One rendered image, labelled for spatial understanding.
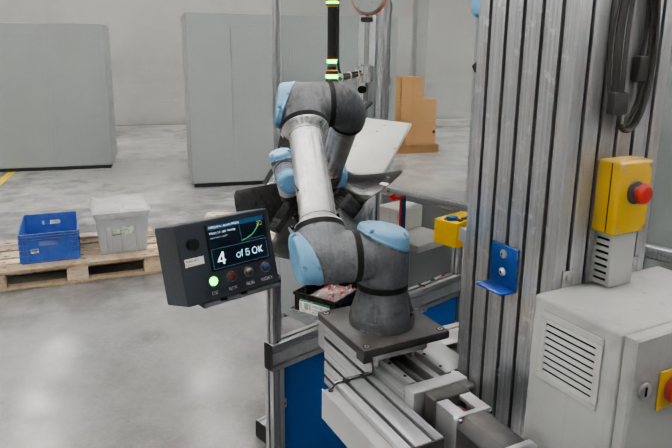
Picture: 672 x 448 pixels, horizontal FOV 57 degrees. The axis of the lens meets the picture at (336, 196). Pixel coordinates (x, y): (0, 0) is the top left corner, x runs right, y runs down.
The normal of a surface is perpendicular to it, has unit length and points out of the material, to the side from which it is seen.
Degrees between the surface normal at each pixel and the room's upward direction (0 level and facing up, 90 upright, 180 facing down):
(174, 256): 90
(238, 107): 90
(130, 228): 96
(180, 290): 90
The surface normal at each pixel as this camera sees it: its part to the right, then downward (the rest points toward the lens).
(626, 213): 0.47, 0.21
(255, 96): 0.27, 0.22
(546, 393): -0.89, 0.10
